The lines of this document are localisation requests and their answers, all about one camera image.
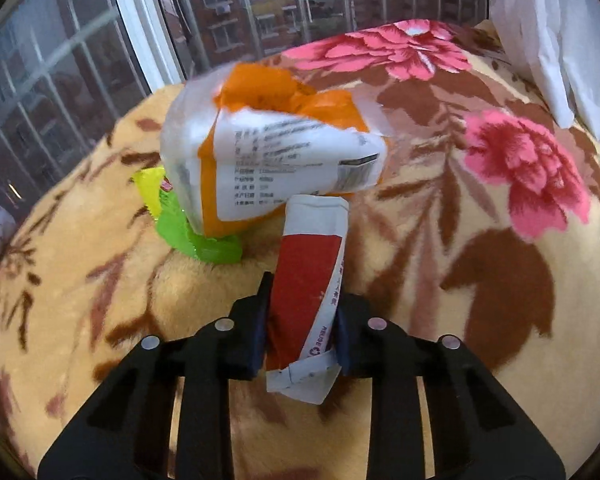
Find red white crushed carton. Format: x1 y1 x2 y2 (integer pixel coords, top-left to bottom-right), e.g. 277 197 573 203
265 195 349 405

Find white orange plastic bag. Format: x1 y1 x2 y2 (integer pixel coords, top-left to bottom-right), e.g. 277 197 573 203
160 63 392 237

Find yellow floral fleece blanket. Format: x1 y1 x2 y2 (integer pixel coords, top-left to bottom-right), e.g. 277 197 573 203
0 20 600 476

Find green yellow snack wrapper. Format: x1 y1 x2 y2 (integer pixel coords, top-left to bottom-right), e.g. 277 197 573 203
132 166 242 264

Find white curtain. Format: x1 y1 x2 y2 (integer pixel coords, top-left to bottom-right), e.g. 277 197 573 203
489 0 600 141

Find white window frame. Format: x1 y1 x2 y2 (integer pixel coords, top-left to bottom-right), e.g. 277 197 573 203
117 0 185 92

